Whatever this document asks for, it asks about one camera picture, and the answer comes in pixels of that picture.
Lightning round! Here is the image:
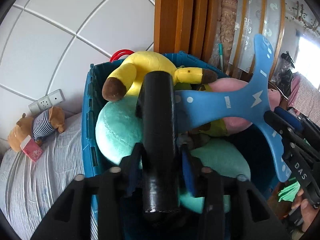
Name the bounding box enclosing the blue plastic boomerang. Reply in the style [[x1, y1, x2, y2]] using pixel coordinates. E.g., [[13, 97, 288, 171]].
[[175, 34, 291, 182]]

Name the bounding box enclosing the pink star plush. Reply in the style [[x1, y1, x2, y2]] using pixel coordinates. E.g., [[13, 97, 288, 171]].
[[192, 77, 282, 137]]

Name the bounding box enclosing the yellow striped tiger plush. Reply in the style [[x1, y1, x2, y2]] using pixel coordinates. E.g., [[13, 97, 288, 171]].
[[102, 51, 217, 101]]

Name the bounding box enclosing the person right hand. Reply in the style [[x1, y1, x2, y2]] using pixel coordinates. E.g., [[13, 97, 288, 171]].
[[291, 189, 319, 232]]

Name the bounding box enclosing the blue plastic storage crate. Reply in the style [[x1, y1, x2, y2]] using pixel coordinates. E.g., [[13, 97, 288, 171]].
[[81, 51, 283, 240]]

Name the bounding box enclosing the blue striped bed sheet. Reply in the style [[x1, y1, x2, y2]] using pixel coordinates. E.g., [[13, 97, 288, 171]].
[[1, 114, 84, 239]]

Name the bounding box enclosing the pink tissue pack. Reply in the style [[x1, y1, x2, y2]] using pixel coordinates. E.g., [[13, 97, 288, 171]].
[[20, 135, 43, 162]]

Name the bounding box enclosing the brown bear plush striped shirt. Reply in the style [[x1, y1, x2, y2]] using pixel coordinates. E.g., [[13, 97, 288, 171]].
[[8, 106, 65, 152]]

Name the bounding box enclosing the teal plush toy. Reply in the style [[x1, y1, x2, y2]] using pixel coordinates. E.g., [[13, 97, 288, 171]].
[[95, 96, 252, 214]]

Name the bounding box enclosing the wooden glass partition screen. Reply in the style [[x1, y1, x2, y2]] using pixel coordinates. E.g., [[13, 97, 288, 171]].
[[228, 0, 285, 80]]

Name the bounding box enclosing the rolled patterned carpet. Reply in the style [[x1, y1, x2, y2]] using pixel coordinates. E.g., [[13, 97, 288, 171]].
[[209, 0, 238, 72]]

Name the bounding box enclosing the red plastic toy case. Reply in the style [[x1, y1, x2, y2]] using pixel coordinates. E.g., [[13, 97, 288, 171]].
[[110, 49, 134, 62]]

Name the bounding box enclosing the grey wall socket panel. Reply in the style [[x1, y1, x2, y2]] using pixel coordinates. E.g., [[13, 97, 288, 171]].
[[28, 89, 65, 115]]

